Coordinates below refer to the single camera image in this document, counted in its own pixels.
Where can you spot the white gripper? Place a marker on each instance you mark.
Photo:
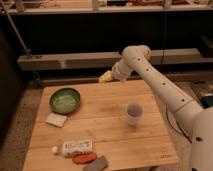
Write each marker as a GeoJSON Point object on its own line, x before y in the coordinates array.
{"type": "Point", "coordinates": [120, 71]}

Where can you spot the green ceramic bowl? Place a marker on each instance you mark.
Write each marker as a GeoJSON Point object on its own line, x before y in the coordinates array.
{"type": "Point", "coordinates": [65, 100]}

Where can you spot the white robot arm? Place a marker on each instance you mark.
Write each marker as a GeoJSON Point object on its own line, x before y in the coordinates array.
{"type": "Point", "coordinates": [195, 121]}

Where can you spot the white square sponge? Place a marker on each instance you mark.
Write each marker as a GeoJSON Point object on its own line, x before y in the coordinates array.
{"type": "Point", "coordinates": [56, 119]}

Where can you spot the white plastic bottle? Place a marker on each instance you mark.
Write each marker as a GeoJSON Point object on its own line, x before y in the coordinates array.
{"type": "Point", "coordinates": [73, 148]}

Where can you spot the metal stand pole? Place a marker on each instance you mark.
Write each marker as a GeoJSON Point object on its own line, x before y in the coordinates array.
{"type": "Point", "coordinates": [26, 50]}

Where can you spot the long grey shelf beam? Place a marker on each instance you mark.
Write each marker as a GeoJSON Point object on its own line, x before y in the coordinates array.
{"type": "Point", "coordinates": [106, 59]}

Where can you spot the orange carrot toy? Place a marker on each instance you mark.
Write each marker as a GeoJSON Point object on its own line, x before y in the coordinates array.
{"type": "Point", "coordinates": [85, 158]}

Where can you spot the grey stone block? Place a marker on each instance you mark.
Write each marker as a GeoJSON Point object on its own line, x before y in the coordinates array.
{"type": "Point", "coordinates": [97, 165]}

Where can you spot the dark device on floor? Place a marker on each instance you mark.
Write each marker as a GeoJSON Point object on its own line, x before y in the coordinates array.
{"type": "Point", "coordinates": [204, 93]}

